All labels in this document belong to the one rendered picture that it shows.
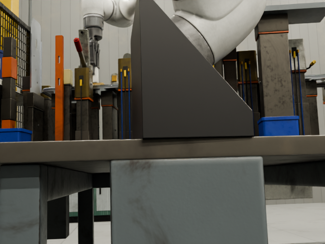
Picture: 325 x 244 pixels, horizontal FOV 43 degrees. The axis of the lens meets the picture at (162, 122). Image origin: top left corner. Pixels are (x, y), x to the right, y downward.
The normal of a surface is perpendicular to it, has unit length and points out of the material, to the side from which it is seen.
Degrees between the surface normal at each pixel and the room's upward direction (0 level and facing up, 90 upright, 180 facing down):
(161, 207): 90
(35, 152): 90
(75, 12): 90
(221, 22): 102
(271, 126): 90
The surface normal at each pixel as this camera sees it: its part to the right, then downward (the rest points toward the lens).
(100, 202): 0.10, -0.14
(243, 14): 0.49, 0.28
